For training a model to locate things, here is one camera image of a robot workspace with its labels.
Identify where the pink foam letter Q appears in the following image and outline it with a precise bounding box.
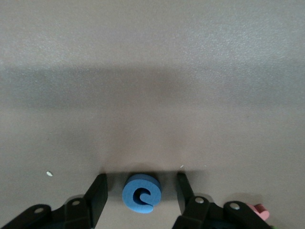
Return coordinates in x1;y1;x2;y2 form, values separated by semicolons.
247;202;270;221

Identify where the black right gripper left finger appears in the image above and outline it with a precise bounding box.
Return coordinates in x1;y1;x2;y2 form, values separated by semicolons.
51;174;108;229

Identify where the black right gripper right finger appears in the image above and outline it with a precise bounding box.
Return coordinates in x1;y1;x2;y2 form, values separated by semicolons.
171;172;227;229

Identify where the blue foam letter e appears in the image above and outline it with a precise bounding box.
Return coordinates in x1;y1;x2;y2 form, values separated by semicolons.
122;173;163;214

